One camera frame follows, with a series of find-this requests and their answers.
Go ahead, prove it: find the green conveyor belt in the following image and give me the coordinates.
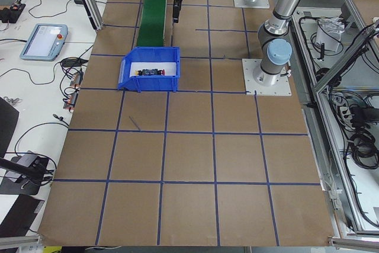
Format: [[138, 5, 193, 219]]
[[136, 0, 167, 47]]

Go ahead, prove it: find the teach pendant near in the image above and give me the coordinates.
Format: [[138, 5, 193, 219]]
[[20, 24, 69, 62]]

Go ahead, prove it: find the yellow push button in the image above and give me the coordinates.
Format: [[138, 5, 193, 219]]
[[135, 69, 150, 76]]

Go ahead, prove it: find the red push button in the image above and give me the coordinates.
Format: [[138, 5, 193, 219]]
[[149, 69, 165, 76]]

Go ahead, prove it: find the blue bin left side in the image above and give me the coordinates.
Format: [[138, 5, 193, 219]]
[[117, 47, 180, 92]]

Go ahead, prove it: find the white foam pad left bin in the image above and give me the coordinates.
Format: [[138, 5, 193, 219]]
[[129, 62, 179, 77]]

